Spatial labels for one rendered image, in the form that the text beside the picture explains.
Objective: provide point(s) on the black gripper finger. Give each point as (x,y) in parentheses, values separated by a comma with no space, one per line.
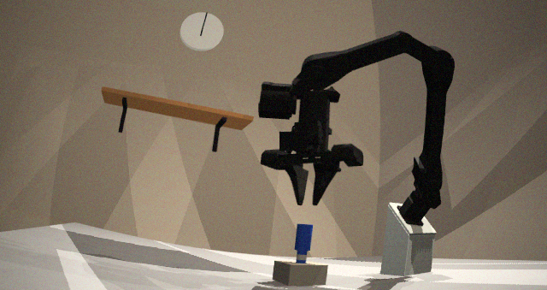
(324,173)
(299,180)

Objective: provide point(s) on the dark blue marker cap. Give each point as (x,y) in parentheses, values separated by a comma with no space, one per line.
(303,237)

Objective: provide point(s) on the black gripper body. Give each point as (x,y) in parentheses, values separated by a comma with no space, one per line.
(349,154)

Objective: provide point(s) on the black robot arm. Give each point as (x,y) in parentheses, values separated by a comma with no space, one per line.
(319,71)

